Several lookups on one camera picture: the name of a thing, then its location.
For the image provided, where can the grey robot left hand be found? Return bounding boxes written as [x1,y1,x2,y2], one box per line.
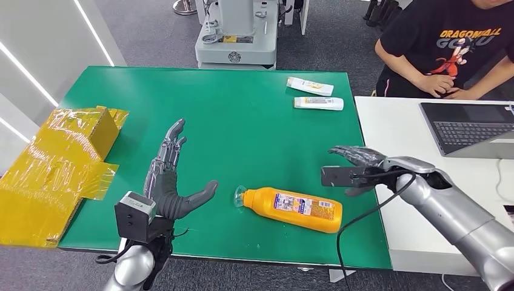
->
[143,118,219,221]

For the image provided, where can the person's right hand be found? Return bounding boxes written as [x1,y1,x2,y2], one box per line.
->
[415,74,456,98]

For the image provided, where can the person's left hand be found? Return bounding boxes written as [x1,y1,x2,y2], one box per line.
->
[443,88,481,101]

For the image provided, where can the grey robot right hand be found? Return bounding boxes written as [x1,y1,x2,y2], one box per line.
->
[328,145,398,198]

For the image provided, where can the orange plastic bottle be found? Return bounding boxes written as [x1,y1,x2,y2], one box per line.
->
[234,185,343,235]

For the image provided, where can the dark grey laptop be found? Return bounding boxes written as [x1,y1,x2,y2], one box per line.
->
[419,102,514,160]

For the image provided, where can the white desk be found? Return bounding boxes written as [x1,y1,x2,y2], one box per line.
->
[354,95,514,278]

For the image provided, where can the person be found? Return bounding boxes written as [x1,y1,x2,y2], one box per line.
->
[374,0,514,101]

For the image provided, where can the white tube grey print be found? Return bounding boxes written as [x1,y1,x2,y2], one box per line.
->
[293,96,345,111]

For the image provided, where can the white tube yellow print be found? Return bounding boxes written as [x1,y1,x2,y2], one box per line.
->
[286,76,335,97]

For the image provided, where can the black chair legs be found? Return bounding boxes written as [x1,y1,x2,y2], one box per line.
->
[362,0,404,33]

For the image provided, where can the green table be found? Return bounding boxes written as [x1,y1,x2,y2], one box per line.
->
[58,65,393,270]

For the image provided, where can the yellow taped cardboard box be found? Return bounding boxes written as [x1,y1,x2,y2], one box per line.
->
[0,105,130,249]

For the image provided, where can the white table foot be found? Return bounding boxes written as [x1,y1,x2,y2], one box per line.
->
[329,269,356,283]

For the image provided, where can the white furniture panel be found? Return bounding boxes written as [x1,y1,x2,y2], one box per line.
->
[284,0,310,36]

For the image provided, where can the chrome round stand base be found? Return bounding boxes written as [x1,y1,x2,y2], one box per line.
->
[172,0,198,16]

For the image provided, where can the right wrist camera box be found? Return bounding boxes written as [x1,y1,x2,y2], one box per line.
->
[321,165,378,189]

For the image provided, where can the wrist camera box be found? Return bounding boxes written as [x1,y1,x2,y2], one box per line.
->
[114,191,174,244]
[321,165,378,189]

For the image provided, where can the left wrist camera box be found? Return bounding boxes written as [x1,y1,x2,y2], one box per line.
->
[114,191,174,244]

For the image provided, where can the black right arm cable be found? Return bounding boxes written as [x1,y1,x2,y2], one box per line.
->
[336,169,418,291]

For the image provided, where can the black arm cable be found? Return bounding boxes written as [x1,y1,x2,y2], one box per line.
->
[95,241,133,265]
[336,169,418,291]

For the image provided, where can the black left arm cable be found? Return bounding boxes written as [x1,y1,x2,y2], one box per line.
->
[95,241,133,265]

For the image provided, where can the white cable on desk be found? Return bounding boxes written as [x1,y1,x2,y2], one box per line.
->
[496,158,514,202]

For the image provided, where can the white wall light strip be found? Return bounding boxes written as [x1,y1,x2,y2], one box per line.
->
[73,0,115,67]
[0,40,59,107]
[0,116,31,143]

